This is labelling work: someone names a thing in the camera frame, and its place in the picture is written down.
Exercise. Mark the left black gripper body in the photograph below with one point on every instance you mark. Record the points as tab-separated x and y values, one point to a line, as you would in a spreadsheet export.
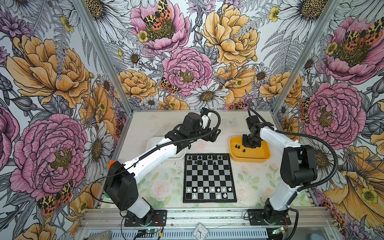
199	131

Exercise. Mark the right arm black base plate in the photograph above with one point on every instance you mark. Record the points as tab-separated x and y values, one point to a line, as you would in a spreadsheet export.
261	217

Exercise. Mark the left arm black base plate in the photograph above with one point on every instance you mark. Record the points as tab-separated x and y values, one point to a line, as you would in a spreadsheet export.
154	218

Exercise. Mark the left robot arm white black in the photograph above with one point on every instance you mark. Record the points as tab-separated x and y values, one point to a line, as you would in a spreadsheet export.
122	179

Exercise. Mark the small white analog clock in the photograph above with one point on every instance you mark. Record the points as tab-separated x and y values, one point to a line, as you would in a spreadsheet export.
200	232

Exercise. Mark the yellow plastic bin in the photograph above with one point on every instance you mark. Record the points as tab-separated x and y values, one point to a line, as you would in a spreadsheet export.
239	153

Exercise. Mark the white plastic bin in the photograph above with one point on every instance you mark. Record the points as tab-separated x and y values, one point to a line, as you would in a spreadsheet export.
154	141

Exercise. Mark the black and white chessboard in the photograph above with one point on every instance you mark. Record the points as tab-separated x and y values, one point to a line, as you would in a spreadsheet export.
208	178

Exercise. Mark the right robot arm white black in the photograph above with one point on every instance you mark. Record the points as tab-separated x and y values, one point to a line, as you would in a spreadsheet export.
298	169

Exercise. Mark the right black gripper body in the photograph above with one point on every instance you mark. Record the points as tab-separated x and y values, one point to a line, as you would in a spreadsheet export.
251	141

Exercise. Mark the aluminium frame rail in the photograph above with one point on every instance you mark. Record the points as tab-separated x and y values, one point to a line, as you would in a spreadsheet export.
188	218

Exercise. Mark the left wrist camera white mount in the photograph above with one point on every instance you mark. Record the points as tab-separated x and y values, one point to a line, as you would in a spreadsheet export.
205	116

